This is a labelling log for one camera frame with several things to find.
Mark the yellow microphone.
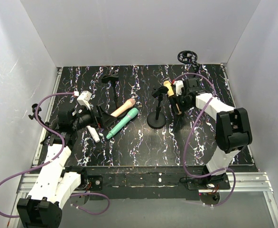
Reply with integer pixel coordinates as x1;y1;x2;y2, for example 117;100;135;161
163;81;177;101

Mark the black tripod shock-mount stand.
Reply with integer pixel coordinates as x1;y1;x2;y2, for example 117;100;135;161
177;50;200;73

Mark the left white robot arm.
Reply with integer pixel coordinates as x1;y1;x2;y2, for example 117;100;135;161
17;105;117;228

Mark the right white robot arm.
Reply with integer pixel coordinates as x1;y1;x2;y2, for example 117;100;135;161
163;78;252;183

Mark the black round-base mic stand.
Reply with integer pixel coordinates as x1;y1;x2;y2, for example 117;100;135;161
147;86;168;129

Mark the small black tripod stand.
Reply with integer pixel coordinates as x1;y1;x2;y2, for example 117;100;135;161
28;104;54;146

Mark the black rear mic stand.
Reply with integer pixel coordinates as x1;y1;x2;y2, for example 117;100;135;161
101;73;119;109

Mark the white microphone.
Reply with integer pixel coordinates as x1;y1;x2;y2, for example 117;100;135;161
86;126;100;143

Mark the green microphone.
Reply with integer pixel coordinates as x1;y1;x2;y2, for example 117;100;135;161
106;108;139;140

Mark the pink microphone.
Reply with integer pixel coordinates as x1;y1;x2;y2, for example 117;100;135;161
111;98;136;117

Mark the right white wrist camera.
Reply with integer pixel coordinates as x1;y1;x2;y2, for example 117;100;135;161
173;80;184;96

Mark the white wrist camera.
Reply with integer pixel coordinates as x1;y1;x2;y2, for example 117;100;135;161
77;91;92;110
173;80;184;96

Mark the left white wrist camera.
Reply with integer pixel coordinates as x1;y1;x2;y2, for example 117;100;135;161
77;91;92;110

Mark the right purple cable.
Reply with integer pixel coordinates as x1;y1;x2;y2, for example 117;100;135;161
174;72;237;207

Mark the purple cable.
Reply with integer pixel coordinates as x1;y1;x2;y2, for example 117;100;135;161
0;91;111;218
174;72;237;207

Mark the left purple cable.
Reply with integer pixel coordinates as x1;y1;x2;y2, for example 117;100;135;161
0;91;111;218

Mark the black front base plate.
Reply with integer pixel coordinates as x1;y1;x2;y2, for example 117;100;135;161
60;165;227;200

